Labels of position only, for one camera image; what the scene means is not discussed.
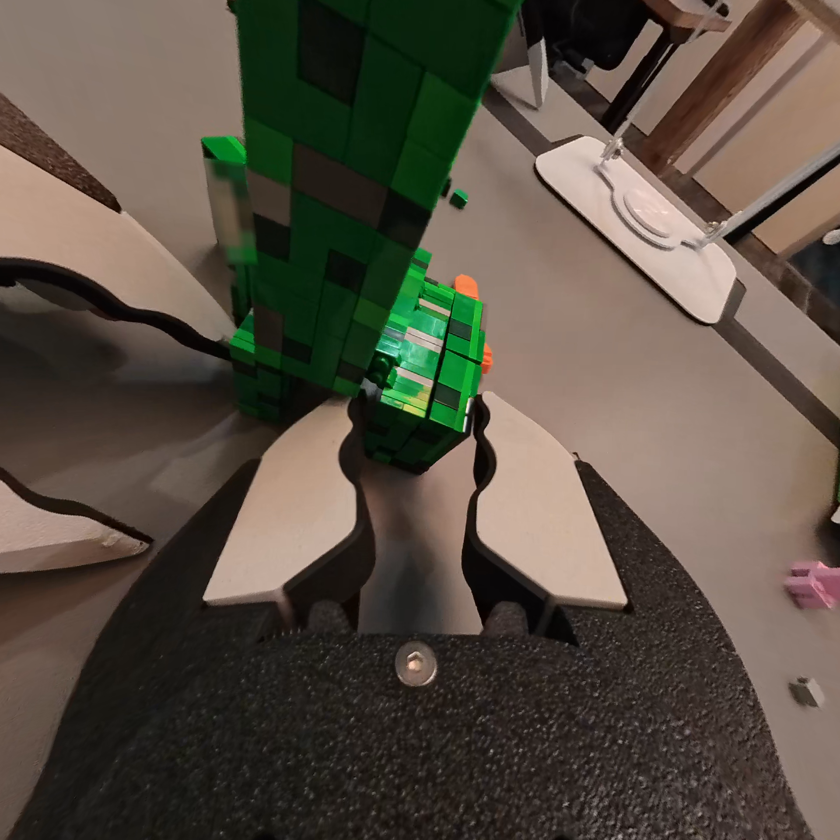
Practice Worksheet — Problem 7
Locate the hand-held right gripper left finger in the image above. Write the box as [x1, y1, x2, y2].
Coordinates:
[203, 397, 378, 634]

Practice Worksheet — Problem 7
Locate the white rounded board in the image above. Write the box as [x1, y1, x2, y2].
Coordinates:
[533, 134, 739, 326]

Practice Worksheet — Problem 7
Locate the green lego creeper figure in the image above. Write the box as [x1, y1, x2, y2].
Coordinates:
[200, 0, 526, 424]

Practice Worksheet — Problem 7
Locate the small pink lego piece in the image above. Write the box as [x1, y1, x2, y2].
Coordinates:
[784, 560, 840, 613]

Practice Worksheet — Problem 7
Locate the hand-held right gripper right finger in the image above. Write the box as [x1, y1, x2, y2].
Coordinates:
[462, 392, 630, 634]

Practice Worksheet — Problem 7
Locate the green lego leg block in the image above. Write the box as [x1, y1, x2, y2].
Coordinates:
[360, 248, 487, 475]

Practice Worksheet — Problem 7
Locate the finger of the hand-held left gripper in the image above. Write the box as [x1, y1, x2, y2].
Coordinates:
[0, 466, 155, 576]
[0, 144, 238, 361]

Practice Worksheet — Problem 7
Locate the wooden table leg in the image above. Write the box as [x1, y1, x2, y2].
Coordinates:
[633, 0, 809, 179]

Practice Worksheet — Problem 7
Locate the orange brick separator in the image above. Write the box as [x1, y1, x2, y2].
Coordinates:
[453, 272, 494, 376]

